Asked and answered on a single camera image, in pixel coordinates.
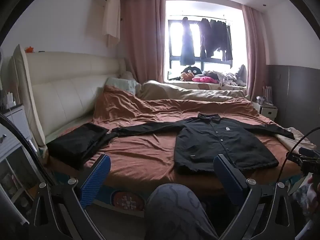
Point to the light patterned pillow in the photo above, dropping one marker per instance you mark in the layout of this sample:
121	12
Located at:
122	83

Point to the dark hanging garment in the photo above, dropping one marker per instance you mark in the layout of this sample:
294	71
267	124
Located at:
223	40
187	45
206	37

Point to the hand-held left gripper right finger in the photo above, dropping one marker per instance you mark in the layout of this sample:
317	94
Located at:
227	177

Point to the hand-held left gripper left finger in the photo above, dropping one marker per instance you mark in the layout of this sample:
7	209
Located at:
96	177

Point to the white bedside cabinet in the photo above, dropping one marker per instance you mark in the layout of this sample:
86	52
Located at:
12	142

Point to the cream padded headboard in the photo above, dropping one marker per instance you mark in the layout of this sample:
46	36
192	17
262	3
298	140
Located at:
65	92

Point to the orange-brown plush toy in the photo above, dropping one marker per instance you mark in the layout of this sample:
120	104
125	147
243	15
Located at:
186	77

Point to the small orange toy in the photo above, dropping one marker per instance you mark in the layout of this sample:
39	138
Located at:
30	49

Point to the pink curtain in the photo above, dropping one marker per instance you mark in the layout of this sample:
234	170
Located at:
142	37
255	55

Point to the folded black pants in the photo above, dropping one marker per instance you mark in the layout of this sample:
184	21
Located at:
75	145

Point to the window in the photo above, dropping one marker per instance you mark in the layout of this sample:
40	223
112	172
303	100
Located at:
175	40

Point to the beige duvet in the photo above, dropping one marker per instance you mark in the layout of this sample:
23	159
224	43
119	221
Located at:
180	92

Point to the small patterned cup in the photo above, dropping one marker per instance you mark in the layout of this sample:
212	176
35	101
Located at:
260	100

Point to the cream hanging cloth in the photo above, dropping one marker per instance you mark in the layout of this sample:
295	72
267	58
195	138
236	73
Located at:
111	17

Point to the cream nightstand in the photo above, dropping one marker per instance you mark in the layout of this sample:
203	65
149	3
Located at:
266	112

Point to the black button-up jacket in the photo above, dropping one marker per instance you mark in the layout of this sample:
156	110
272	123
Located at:
212	145

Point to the cream blanket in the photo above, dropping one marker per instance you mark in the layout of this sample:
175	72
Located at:
295	142

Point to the pile of clothes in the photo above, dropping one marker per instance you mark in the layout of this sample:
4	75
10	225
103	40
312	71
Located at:
230	78

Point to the patterned bed sheet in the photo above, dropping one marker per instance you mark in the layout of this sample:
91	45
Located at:
127	201

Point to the person's patterned grey leg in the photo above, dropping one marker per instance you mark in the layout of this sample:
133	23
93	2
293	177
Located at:
172	212

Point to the pink plush toy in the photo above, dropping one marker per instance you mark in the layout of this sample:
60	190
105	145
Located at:
203	79

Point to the person's right hand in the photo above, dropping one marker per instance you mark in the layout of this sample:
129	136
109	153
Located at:
313	195

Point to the bed with rust-orange sheet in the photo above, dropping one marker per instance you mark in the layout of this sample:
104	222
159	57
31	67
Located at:
140	155

